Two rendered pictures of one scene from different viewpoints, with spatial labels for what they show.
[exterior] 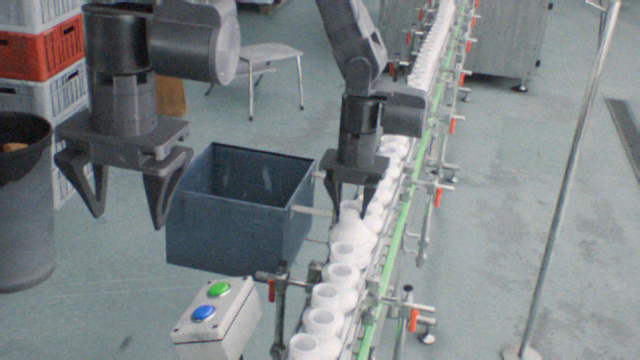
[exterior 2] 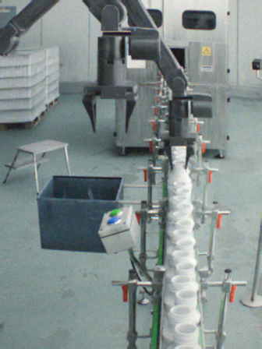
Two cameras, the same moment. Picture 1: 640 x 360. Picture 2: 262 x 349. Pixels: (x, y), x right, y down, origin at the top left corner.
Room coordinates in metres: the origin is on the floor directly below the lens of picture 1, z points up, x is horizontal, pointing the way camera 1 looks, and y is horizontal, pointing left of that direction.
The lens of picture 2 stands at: (-0.52, 0.28, 1.62)
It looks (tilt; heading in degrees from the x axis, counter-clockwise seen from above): 16 degrees down; 352
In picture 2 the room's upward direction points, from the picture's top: straight up
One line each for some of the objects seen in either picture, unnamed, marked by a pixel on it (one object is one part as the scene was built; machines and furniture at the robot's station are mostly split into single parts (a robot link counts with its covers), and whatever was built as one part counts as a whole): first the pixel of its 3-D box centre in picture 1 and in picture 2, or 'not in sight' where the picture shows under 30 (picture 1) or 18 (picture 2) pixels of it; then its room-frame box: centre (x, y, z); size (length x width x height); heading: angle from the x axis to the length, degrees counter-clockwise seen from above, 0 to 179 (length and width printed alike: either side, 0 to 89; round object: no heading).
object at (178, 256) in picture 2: not in sight; (178, 287); (0.45, 0.05, 1.08); 0.06 x 0.06 x 0.17
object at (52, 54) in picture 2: not in sight; (29, 77); (9.68, 0.87, 0.59); 1.25 x 1.03 x 1.17; 169
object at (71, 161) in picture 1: (109, 174); (101, 109); (0.56, 0.20, 1.44); 0.07 x 0.07 x 0.09; 78
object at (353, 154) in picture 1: (356, 149); (178, 128); (0.96, -0.05, 1.31); 0.10 x 0.07 x 0.07; 78
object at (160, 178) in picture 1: (144, 181); (119, 110); (0.56, 0.16, 1.44); 0.07 x 0.07 x 0.09; 78
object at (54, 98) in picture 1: (36, 81); not in sight; (3.22, 1.45, 0.55); 0.61 x 0.41 x 0.22; 175
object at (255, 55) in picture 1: (254, 74); (35, 163); (4.68, 0.53, 0.21); 0.61 x 0.47 x 0.41; 41
